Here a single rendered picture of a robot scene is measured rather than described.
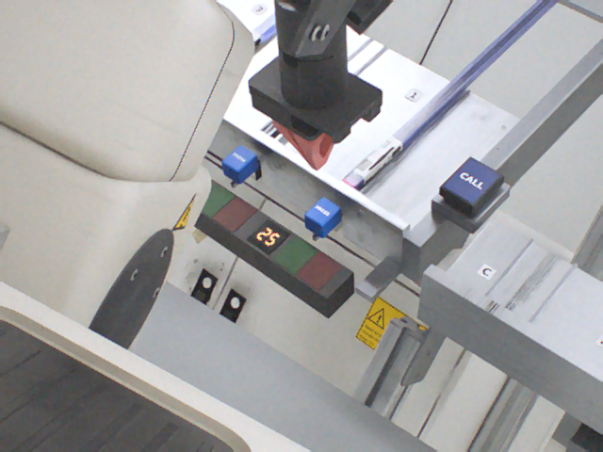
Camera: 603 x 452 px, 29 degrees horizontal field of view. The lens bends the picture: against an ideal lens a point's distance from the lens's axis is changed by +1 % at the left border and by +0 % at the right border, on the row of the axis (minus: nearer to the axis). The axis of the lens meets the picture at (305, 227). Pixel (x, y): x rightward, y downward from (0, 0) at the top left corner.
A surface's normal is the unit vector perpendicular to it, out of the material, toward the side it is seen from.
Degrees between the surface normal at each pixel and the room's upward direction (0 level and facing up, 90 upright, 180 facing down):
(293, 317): 90
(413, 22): 90
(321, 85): 114
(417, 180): 45
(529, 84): 90
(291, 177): 135
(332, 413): 0
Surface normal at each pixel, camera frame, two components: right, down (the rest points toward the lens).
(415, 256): -0.66, 0.62
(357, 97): -0.04, -0.63
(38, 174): -0.16, 0.04
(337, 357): -0.50, 0.00
